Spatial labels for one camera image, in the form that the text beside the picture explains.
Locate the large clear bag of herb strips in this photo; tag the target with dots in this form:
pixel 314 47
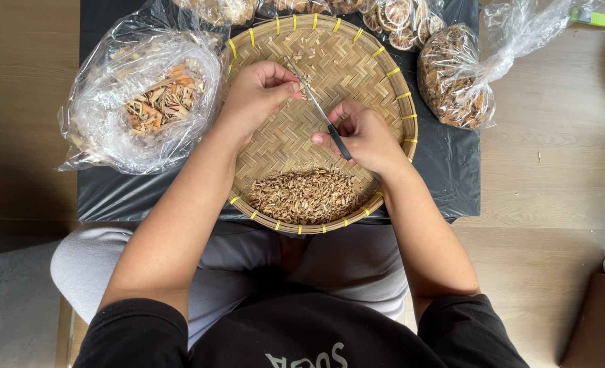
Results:
pixel 108 117

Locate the clear bag of brown dried pieces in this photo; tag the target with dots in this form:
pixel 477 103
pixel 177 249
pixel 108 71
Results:
pixel 312 5

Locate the brown cardboard box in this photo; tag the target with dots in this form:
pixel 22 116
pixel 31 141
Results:
pixel 599 327

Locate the dried herb strip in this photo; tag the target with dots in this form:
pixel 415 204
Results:
pixel 306 85

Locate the person's right hand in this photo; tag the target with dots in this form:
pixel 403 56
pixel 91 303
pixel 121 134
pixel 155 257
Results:
pixel 371 143

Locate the person's black shirt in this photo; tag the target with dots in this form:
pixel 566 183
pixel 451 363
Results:
pixel 302 332

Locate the tied clear bag of dried chunks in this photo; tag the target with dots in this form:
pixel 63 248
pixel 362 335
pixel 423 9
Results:
pixel 453 82

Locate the round woven bamboo tray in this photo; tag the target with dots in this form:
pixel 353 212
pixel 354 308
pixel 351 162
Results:
pixel 353 76

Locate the person's grey trousers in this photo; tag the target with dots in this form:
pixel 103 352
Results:
pixel 348 266

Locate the clear bag of pale dried pieces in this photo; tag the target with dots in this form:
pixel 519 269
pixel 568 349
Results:
pixel 220 10

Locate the pile of cut herb bits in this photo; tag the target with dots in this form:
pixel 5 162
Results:
pixel 307 197

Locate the grey floor mat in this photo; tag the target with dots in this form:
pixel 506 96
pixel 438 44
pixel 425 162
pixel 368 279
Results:
pixel 11 306

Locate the person's left hand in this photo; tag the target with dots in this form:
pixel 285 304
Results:
pixel 248 105

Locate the black plastic sheet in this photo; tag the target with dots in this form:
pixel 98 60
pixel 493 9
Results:
pixel 445 163

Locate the scattered loose herb chips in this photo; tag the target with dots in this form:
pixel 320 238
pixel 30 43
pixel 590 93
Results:
pixel 302 55

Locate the clear bag of dried citrus slices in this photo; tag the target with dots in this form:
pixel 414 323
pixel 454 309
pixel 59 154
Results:
pixel 402 23

